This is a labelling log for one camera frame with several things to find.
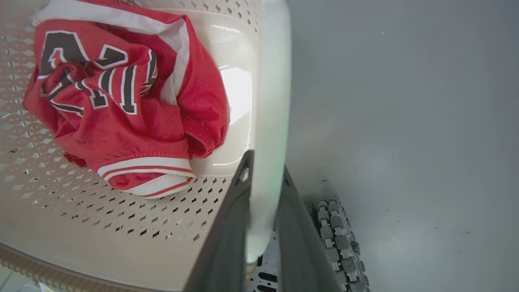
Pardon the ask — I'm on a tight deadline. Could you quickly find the red jersey with grey letters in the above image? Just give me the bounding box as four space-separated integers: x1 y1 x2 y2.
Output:
22 0 230 199

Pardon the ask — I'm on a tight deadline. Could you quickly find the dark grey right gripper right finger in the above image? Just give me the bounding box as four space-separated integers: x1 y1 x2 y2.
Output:
274 165 343 292

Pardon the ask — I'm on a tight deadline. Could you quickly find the grey omni wheel with rollers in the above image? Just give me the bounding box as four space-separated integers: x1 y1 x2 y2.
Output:
305 197 370 292

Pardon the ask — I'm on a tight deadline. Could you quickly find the white perforated plastic laundry basket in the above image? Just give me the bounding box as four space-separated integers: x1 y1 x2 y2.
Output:
0 0 292 292

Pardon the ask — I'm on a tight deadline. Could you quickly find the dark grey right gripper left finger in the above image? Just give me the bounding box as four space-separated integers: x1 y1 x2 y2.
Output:
183 150 255 292

